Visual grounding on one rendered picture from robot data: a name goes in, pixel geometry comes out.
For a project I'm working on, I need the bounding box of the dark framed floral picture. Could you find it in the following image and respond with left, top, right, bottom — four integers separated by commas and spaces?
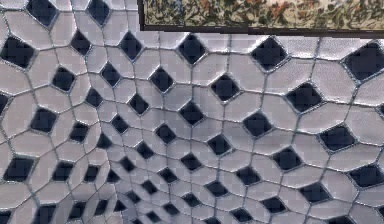
137, 0, 384, 38

